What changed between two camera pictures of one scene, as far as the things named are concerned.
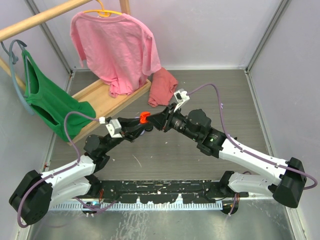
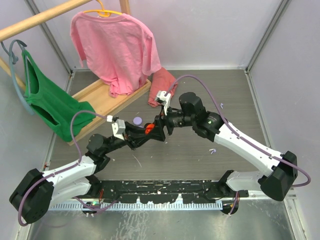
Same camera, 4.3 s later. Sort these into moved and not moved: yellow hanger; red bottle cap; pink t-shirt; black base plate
Moved: red bottle cap
Not moved: pink t-shirt; yellow hanger; black base plate
